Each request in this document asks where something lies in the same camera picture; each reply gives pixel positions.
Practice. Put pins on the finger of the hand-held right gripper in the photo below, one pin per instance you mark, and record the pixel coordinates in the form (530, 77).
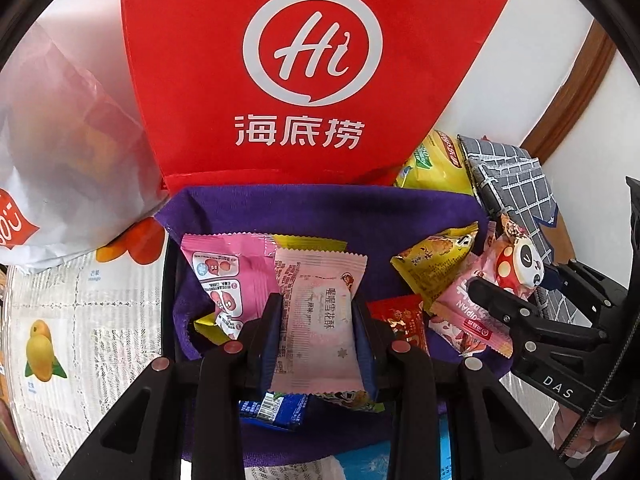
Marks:
(505, 310)
(585, 287)

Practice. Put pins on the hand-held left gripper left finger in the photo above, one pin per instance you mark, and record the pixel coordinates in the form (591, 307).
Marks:
(270, 350)

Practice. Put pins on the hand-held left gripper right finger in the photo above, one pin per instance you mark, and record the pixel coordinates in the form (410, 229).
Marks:
(367, 355)

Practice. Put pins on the long pink snack packet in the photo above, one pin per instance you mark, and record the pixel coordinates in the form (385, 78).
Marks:
(462, 310)

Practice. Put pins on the red snack packet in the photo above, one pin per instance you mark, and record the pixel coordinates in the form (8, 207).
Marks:
(400, 320)

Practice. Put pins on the pale pink snack packet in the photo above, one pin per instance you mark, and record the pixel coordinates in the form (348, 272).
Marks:
(320, 320)

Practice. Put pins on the blue snack packet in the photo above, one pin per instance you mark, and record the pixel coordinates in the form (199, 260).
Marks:
(272, 410)

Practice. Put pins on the yellow triangular snack packet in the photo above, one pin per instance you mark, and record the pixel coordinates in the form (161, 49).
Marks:
(435, 260)

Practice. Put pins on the pink white-panel snack packet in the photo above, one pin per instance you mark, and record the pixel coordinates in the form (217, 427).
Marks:
(220, 270)

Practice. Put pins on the purple fabric storage basket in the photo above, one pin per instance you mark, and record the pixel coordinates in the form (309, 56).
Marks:
(350, 215)

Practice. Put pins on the person's right hand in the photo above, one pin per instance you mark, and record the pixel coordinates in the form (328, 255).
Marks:
(585, 435)

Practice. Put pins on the blue tissue pack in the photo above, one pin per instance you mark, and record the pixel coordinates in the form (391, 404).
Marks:
(370, 465)

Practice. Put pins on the grey plaid folded cloth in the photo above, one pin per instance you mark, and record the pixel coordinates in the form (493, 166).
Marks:
(510, 175)

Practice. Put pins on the yellow snack bag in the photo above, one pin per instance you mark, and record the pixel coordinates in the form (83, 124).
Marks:
(440, 165)

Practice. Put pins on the white plastic shopping bag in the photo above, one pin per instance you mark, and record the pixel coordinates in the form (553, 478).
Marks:
(75, 160)

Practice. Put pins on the red paper bag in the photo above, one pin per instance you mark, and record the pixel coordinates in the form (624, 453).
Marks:
(200, 85)

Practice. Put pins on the brown wooden door frame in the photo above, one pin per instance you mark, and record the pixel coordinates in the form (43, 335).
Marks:
(570, 90)

